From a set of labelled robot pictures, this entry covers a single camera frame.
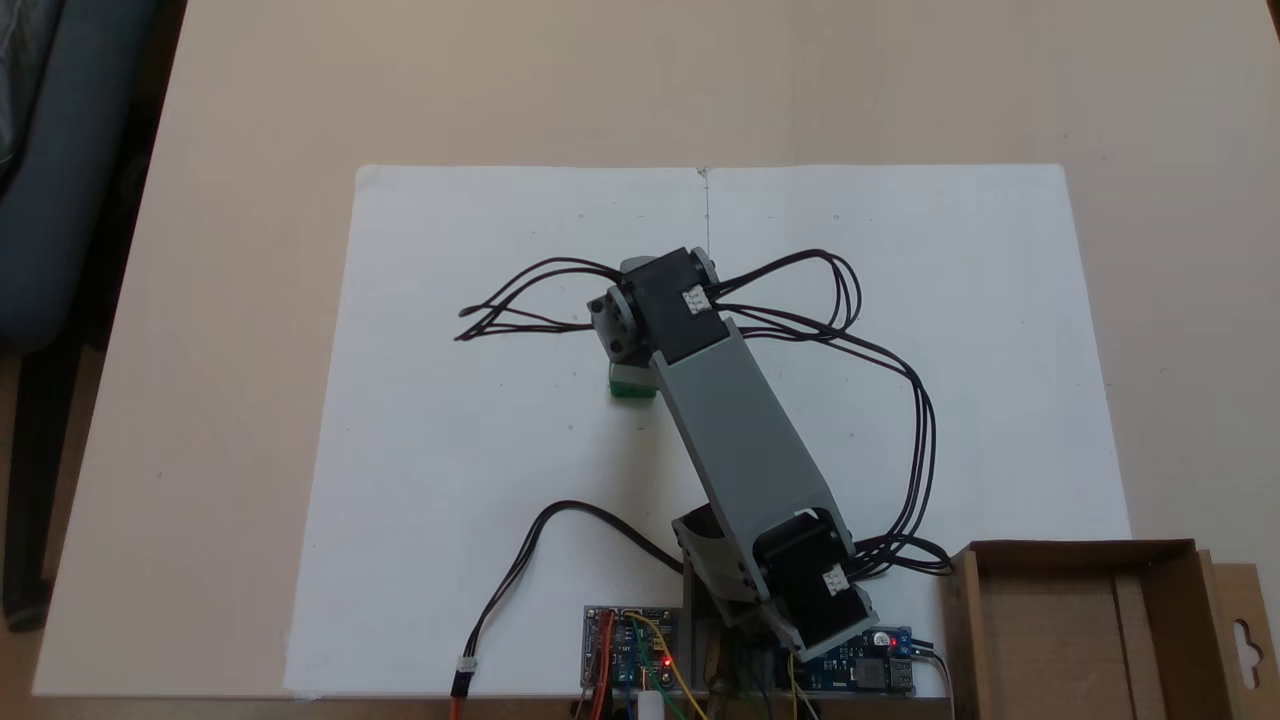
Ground dark blue chair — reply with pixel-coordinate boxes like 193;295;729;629
0;0;166;633

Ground black cable with white connector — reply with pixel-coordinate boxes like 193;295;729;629
448;499;687;720

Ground brown cardboard box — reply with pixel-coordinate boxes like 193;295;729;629
937;540;1280;720

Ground red and orange wires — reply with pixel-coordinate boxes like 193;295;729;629
575;612;617;720

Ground white paper sheet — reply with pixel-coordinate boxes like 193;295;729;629
283;165;711;701
700;163;1133;701

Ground thin grey power cable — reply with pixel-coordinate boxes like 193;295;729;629
912;640;957;703

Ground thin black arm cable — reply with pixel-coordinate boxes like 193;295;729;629
735;298;954;581
712;248;863;343

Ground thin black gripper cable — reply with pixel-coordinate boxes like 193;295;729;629
453;257;623;344

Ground circuit board with red LED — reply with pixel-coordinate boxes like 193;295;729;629
582;605;685;693

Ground blue circuit board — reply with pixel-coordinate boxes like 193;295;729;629
798;625;917;697

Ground yellow wire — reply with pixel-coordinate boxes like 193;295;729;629
625;612;703;720

